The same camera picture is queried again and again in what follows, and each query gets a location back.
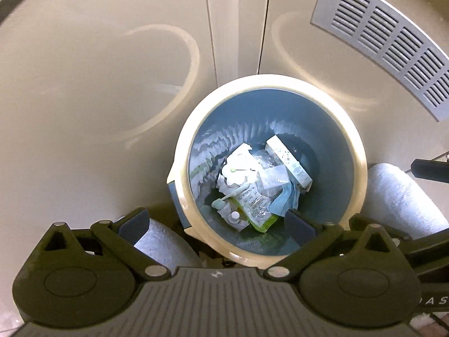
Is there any green snack wrapper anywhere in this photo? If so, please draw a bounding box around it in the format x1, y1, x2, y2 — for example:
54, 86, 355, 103
229, 186, 279, 233

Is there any white slipper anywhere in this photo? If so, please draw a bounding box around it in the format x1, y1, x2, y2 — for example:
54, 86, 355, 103
134, 219, 202, 274
361, 163, 448, 239

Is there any grey cabinet vent grille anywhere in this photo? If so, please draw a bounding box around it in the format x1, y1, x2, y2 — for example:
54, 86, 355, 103
310, 0, 448, 122

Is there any toothpaste box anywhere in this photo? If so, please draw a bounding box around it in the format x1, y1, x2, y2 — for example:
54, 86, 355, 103
265, 135, 313, 193

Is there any clear plastic bag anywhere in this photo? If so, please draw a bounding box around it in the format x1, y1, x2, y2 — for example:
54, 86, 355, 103
250, 149, 290, 199

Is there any white slipper left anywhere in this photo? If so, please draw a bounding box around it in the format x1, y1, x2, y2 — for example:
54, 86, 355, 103
134, 219, 202, 274

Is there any white paper napkin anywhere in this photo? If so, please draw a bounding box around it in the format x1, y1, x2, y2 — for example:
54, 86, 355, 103
216, 143, 263, 195

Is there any blue plastic wrapper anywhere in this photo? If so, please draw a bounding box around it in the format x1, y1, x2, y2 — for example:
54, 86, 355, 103
269, 182, 300, 217

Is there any round blue trash bin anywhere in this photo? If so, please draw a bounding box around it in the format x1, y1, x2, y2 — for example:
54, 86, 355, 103
167, 75, 368, 268

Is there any green white toothbrush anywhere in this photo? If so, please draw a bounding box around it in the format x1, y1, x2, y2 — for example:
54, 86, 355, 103
212, 178, 251, 210

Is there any white slipper right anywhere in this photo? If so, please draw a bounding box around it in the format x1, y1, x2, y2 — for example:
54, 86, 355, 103
361, 163, 448, 239

